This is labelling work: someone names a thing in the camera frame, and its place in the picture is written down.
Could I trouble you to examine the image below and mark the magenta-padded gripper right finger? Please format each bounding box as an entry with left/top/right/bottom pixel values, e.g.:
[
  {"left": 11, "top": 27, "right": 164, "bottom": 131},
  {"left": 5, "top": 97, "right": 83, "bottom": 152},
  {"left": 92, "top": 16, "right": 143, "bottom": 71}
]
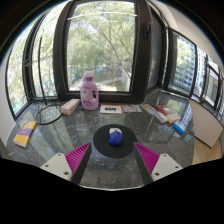
[{"left": 132, "top": 142, "right": 184, "bottom": 185}]

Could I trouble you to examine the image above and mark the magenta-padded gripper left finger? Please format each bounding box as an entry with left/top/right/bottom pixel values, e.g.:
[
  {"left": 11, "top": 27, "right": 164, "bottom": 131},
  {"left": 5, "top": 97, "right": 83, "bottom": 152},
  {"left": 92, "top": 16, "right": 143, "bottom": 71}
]
[{"left": 39, "top": 141, "right": 93, "bottom": 185}]

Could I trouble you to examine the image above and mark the blue and white computer mouse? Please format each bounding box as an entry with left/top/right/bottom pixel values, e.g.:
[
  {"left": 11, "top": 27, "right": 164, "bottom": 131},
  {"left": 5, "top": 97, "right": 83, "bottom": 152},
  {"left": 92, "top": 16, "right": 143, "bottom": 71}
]
[{"left": 108, "top": 126, "right": 124, "bottom": 147}]

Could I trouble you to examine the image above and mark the round black mouse pad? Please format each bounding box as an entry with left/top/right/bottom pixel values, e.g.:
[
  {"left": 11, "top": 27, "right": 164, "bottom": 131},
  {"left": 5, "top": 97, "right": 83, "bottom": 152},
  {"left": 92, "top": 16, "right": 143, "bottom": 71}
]
[{"left": 92, "top": 123, "right": 138, "bottom": 159}]

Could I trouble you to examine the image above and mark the yellow and purple box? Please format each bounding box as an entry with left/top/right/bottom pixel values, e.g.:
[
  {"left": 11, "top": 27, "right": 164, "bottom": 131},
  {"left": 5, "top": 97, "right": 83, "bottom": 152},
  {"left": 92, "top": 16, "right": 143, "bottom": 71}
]
[{"left": 13, "top": 120, "right": 38, "bottom": 149}]

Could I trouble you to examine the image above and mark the white and blue small box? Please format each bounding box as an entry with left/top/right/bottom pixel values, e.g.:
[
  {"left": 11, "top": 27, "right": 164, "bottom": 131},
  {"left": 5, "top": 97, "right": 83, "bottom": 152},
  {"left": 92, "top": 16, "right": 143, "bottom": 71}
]
[{"left": 153, "top": 111, "right": 169, "bottom": 124}]

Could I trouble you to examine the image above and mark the beige book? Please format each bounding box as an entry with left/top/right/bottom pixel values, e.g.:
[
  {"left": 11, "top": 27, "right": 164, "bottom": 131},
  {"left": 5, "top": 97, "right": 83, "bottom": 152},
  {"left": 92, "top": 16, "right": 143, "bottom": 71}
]
[{"left": 165, "top": 112, "right": 182, "bottom": 125}]

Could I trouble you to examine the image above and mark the red hardcover book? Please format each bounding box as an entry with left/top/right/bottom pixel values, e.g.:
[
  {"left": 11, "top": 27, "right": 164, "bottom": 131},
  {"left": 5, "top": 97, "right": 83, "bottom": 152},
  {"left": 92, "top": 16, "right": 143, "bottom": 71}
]
[{"left": 155, "top": 104, "right": 174, "bottom": 117}]

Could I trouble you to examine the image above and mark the teal and orange booklet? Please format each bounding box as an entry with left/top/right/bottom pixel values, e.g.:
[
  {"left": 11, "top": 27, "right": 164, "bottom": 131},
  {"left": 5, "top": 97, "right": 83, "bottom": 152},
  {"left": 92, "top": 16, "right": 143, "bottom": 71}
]
[{"left": 139, "top": 103, "right": 158, "bottom": 116}]

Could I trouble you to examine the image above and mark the white and orange carton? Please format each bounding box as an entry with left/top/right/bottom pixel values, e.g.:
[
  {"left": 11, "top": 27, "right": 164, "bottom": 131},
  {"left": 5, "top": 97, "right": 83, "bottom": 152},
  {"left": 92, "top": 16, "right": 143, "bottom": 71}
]
[{"left": 60, "top": 98, "right": 82, "bottom": 117}]

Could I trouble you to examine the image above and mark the pale printed leaflet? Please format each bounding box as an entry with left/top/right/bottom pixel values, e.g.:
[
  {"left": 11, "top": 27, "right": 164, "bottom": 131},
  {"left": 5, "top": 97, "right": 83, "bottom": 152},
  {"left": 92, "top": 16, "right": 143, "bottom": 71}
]
[{"left": 121, "top": 104, "right": 143, "bottom": 113}]

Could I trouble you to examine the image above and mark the purple detergent bottle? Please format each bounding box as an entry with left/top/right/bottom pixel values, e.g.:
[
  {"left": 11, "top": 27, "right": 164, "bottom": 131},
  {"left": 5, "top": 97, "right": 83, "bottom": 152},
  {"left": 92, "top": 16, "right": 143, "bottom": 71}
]
[{"left": 79, "top": 70, "right": 100, "bottom": 111}]

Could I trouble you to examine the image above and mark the black cable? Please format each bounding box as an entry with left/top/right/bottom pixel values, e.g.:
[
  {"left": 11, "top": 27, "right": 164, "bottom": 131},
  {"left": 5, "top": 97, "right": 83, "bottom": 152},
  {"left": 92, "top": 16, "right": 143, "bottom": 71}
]
[{"left": 35, "top": 36, "right": 63, "bottom": 126}]

